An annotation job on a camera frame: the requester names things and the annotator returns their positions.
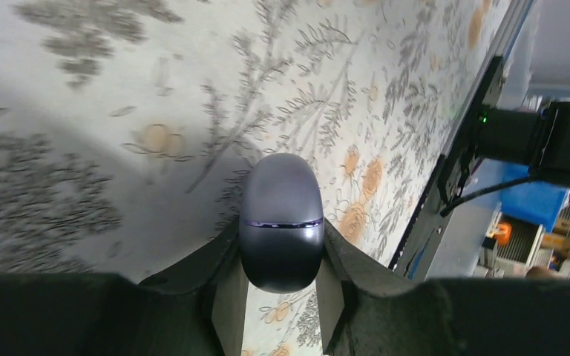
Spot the blue-grey earbud case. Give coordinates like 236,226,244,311
238,153,324,294

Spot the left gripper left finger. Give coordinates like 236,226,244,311
0,223,248,355

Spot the floral patterned table mat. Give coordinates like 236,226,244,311
0,0,512,356

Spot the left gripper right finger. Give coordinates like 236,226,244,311
315,222,570,355

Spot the blue plastic bin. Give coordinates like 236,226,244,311
500,181,570,233

